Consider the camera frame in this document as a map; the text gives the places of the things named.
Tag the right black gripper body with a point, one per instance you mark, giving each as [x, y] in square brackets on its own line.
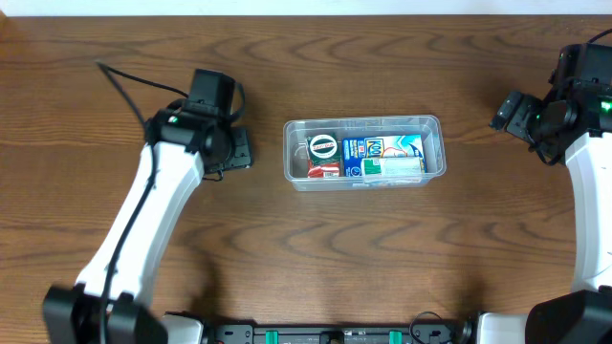
[505, 113]

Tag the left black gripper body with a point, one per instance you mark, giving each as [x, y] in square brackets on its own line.
[237, 153]

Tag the green square packet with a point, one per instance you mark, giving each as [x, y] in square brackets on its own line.
[323, 149]

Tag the red sachet packet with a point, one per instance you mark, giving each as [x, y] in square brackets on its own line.
[325, 170]

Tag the blue Kool Fever box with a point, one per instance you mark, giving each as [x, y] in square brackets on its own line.
[395, 146]

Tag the white green medicine box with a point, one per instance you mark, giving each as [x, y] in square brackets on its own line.
[390, 169]

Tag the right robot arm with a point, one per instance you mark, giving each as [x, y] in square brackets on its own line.
[583, 74]

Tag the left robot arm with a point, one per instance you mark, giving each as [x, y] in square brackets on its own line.
[191, 140]

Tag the clear plastic container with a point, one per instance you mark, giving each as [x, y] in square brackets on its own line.
[295, 157]

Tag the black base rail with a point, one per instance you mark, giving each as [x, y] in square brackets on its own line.
[334, 335]

